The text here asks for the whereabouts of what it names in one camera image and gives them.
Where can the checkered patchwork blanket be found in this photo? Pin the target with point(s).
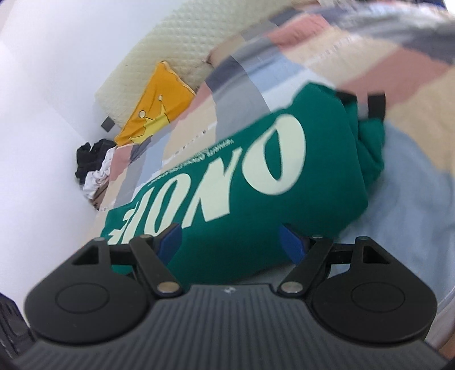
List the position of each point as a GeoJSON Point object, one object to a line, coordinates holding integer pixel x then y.
{"type": "Point", "coordinates": [408, 185]}

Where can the cream quilted headboard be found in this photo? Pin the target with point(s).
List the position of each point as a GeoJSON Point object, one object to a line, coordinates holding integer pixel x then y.
{"type": "Point", "coordinates": [170, 42]}

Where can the yellow crown pillow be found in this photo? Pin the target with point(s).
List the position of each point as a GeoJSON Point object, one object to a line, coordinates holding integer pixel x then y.
{"type": "Point", "coordinates": [163, 85]}

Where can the white clothes pile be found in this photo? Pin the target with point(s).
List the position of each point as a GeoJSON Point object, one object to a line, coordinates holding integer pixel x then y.
{"type": "Point", "coordinates": [94, 181]}

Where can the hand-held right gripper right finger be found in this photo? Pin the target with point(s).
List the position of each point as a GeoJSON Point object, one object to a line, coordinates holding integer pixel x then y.
{"type": "Point", "coordinates": [291, 245]}

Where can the green hoodie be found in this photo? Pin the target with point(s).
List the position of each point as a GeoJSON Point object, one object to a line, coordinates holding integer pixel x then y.
{"type": "Point", "coordinates": [231, 220]}

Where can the wooden nightstand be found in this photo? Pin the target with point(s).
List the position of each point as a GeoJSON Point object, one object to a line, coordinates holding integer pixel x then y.
{"type": "Point", "coordinates": [99, 201]}

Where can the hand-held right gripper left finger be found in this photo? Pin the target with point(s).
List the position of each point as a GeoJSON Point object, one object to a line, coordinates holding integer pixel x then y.
{"type": "Point", "coordinates": [170, 242]}

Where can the dark wall socket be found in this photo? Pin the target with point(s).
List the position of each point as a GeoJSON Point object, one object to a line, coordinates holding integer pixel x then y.
{"type": "Point", "coordinates": [108, 123]}

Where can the black clothes pile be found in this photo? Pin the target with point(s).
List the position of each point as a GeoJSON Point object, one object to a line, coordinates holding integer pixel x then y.
{"type": "Point", "coordinates": [87, 156]}

